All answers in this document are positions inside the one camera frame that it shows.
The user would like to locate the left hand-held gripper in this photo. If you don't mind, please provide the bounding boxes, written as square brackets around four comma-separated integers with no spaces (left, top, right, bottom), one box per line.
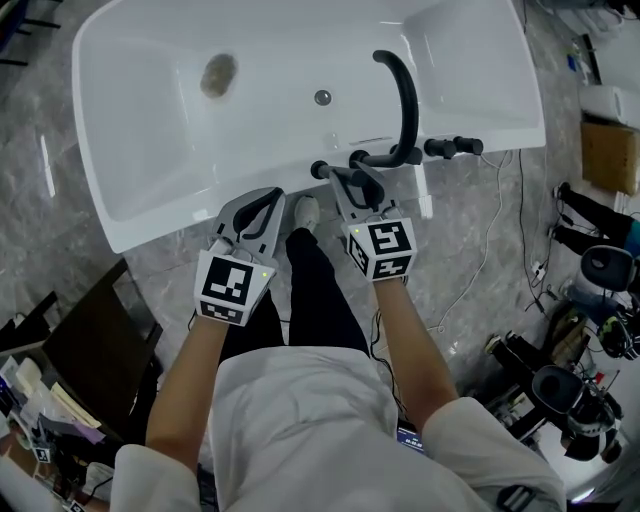
[193,187,287,327]

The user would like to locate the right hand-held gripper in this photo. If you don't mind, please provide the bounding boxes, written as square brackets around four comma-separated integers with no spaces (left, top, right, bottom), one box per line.
[329,164,419,284]

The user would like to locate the person's left forearm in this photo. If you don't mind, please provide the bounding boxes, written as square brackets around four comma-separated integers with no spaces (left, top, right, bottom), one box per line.
[144,315,237,469]

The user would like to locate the person's right forearm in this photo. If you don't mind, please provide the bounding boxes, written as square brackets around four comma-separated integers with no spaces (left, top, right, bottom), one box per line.
[372,276,460,424]

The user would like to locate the white bathtub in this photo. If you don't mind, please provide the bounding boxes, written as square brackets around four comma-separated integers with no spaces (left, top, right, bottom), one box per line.
[71,0,547,255]

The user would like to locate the person's right white shoe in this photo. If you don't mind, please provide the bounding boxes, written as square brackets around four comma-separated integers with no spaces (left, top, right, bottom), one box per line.
[293,195,321,234]

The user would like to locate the black curved faucet spout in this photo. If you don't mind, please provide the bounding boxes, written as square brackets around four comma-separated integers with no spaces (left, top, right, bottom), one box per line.
[348,49,421,170]

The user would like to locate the person's black trousers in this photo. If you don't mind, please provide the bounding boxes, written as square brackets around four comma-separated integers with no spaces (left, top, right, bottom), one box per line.
[219,227,371,360]

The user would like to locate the grey brown fuzzy clump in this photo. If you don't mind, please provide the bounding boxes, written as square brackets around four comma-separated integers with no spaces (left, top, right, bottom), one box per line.
[199,53,240,99]

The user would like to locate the dark wooden table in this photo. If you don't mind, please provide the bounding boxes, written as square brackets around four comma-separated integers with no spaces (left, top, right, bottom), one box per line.
[0,257,165,451]

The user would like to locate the person's white shirt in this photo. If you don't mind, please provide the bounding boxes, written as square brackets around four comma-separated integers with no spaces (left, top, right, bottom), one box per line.
[113,346,569,512]

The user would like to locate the brown cardboard box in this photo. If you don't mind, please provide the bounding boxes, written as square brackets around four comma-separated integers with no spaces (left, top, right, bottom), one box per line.
[579,119,640,196]

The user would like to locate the black phone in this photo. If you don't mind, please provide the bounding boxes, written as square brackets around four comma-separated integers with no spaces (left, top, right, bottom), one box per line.
[397,424,426,454]

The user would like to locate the white toilet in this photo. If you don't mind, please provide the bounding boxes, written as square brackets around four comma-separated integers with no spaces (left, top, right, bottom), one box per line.
[579,84,640,124]

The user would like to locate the beige envelope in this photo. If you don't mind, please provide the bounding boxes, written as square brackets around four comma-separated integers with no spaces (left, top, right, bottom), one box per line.
[49,382,101,429]

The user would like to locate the purple cloth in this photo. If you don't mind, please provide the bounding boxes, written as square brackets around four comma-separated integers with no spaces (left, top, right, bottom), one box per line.
[44,409,106,446]

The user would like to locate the black green backpack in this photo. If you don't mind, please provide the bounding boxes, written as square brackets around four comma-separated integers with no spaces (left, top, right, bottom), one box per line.
[597,312,640,361]

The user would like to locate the long black cable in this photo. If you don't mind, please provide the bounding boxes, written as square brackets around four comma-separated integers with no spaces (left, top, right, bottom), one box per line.
[517,149,546,301]

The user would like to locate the blue chair black frame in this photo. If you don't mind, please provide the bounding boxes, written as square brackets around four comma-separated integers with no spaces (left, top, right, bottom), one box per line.
[0,0,64,66]

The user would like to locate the black strap buckle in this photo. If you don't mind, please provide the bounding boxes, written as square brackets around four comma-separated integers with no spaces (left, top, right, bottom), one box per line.
[497,487,536,511]

